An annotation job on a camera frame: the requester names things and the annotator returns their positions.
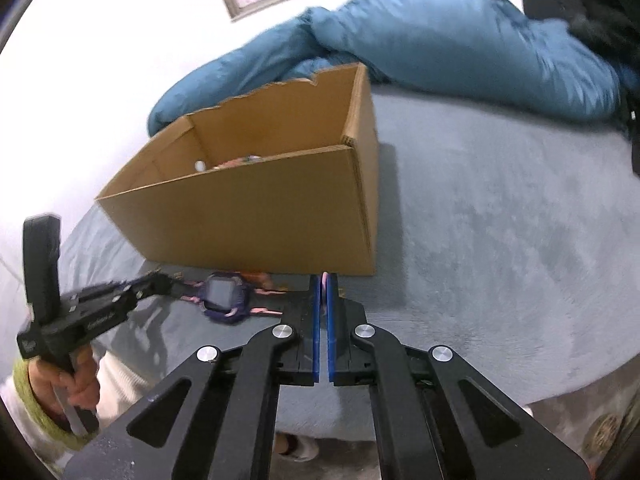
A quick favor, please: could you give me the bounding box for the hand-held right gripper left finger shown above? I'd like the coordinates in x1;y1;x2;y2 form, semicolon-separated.
62;274;323;480

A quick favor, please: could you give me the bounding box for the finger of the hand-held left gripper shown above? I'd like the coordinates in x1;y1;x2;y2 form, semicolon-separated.
112;271;176;307

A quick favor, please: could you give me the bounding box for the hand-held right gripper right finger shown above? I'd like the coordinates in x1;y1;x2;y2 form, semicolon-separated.
325;274;588;480

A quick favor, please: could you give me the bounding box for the purple smartwatch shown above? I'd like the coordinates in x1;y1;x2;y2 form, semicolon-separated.
170;271;332;326

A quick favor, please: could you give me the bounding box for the cardboard box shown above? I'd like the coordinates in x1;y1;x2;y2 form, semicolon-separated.
95;62;379;277

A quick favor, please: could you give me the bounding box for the person's left hand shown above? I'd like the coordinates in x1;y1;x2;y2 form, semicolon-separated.
27;347;101;423

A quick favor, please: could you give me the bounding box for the person's left leg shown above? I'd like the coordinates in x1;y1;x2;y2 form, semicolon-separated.
97;355;171;426

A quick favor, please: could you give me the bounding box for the white slipper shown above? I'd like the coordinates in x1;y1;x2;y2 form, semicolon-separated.
274;432;318;462

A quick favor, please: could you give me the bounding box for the grey bed cover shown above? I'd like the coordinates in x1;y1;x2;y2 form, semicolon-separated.
60;82;640;443

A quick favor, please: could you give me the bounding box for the blue duvet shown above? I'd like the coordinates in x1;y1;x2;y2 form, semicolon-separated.
146;0;626;138

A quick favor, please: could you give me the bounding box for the black jacket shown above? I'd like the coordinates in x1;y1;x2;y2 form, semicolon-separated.
570;0;640;176

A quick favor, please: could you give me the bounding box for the rainbow bead bracelet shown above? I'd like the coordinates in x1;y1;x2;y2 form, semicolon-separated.
215;155;263;168

